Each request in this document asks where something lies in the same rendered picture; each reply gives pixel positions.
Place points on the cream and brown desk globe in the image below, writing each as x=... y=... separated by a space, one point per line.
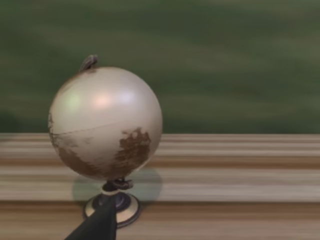
x=105 y=120

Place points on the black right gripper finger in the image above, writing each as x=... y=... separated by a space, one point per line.
x=96 y=222

